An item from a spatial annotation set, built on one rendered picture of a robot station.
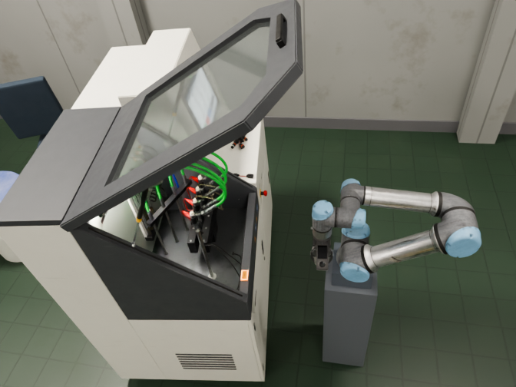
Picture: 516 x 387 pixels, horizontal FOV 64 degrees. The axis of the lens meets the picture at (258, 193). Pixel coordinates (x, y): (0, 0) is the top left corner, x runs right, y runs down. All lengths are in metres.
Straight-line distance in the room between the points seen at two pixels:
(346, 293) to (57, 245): 1.25
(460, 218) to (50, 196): 1.47
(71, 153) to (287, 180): 2.19
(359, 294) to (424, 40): 2.40
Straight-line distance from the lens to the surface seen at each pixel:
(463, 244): 1.58
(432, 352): 2.83
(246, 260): 1.92
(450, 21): 3.77
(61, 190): 1.69
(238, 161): 2.36
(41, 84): 3.58
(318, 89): 3.98
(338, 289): 2.00
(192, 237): 2.02
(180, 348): 2.29
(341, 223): 1.52
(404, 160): 3.90
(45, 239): 1.70
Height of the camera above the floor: 2.50
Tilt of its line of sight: 45 degrees down
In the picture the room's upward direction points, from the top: 8 degrees counter-clockwise
